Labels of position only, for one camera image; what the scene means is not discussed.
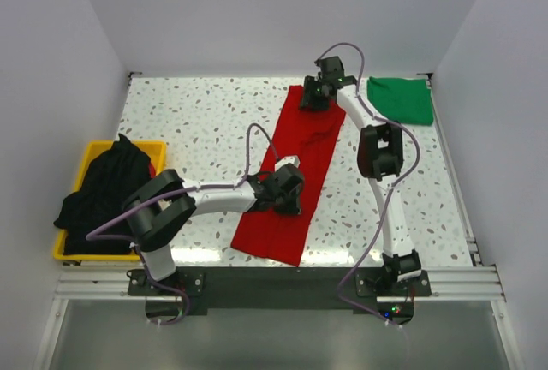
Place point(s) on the black t shirt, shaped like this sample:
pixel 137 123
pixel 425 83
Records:
pixel 109 180

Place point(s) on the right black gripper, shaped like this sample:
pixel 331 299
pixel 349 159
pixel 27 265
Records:
pixel 307 98

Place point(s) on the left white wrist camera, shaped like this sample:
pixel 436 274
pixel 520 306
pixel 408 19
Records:
pixel 292 159

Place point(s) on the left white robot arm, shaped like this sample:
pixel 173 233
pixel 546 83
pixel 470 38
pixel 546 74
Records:
pixel 163 205

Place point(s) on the yellow plastic bin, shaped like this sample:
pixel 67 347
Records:
pixel 156 150

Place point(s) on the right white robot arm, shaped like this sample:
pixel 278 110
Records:
pixel 380 160

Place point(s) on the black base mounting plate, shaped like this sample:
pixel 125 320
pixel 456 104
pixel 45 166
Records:
pixel 197 290

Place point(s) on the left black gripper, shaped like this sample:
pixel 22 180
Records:
pixel 294 207

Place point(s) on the folded green t shirt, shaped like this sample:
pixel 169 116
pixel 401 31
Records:
pixel 407 101

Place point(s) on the red polo shirt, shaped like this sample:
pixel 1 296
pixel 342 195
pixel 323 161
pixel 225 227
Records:
pixel 311 136

